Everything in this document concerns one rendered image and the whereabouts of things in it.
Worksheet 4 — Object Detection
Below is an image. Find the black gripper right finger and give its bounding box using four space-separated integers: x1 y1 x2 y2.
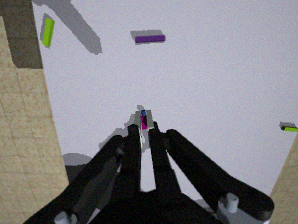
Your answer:
146 110 275 224

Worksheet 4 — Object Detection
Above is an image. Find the purple rod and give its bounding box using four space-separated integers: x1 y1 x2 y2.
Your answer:
135 35 165 43

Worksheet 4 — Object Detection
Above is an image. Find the small magenta block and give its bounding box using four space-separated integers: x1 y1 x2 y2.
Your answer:
141 115 147 129

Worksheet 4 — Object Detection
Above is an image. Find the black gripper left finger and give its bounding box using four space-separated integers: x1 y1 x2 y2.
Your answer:
23 111 143 224

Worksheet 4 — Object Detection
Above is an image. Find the lime green rod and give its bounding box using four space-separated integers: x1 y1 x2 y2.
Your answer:
281 126 298 132
42 18 55 47

